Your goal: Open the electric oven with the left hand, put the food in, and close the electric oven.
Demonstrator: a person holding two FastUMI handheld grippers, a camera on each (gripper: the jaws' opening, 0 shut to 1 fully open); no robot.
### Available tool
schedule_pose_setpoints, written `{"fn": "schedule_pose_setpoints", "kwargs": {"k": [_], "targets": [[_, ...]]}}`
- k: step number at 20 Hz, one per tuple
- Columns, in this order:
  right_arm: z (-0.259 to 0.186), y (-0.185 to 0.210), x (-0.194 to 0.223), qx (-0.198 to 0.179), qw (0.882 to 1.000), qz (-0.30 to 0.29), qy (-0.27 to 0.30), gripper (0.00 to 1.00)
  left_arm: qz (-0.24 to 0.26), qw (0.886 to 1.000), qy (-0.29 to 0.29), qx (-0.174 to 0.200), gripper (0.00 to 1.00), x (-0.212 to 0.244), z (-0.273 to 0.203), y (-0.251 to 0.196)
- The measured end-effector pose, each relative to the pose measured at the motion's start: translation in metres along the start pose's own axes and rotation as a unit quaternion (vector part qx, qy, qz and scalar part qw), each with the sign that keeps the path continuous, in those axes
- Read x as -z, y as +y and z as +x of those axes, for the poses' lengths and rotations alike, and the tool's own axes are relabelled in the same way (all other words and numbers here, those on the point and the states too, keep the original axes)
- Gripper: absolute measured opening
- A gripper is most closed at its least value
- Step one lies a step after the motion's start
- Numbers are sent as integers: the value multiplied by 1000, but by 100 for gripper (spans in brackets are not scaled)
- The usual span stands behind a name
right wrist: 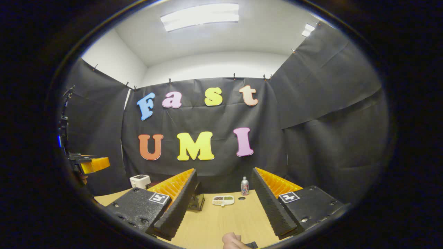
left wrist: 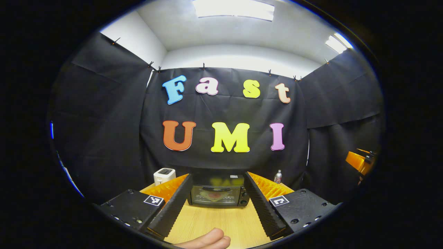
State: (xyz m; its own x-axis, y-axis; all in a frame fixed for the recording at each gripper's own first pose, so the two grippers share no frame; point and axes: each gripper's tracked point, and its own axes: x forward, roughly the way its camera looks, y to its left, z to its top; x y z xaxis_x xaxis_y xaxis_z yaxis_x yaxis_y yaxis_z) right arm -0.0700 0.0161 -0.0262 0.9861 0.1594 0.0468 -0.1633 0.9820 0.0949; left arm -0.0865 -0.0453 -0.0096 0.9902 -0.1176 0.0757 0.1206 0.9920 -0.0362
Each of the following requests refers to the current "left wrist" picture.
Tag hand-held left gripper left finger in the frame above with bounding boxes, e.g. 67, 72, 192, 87
93, 173, 193, 241

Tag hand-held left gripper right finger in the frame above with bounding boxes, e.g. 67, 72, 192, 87
243, 171, 338, 241

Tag black electric oven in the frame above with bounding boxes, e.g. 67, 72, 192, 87
187, 173, 250, 207

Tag white square plate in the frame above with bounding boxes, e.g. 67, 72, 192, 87
201, 190, 232, 203

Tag white toaster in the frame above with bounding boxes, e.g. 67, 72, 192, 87
153, 168, 176, 186

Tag black backdrop cloth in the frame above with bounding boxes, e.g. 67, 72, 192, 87
48, 32, 385, 204

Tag small ceiling light panel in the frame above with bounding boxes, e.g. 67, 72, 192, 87
325, 32, 354, 54

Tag large ceiling light panel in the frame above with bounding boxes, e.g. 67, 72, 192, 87
192, 0, 275, 22

